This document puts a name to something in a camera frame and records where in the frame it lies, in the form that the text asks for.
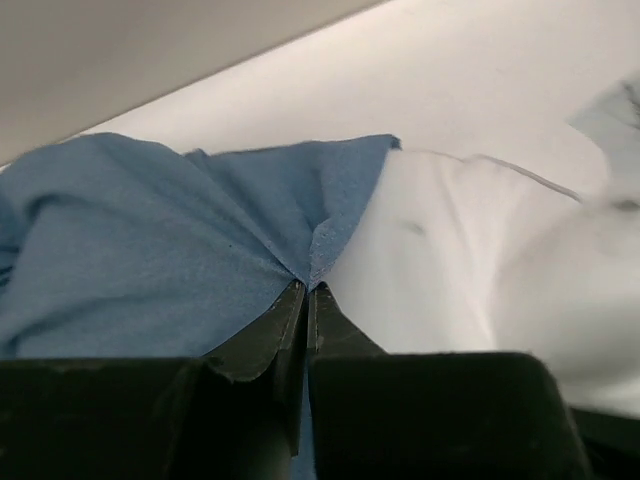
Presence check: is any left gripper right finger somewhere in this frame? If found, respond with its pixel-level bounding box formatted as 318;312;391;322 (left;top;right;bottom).
308;286;592;479

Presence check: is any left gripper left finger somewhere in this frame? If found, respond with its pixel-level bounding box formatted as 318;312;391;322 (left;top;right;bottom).
1;282;306;479

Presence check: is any white pillow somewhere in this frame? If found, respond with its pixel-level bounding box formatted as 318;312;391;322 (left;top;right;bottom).
325;151;639;417

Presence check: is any blue pillowcase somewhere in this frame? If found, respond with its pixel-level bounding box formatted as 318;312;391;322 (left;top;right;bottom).
1;133;400;359

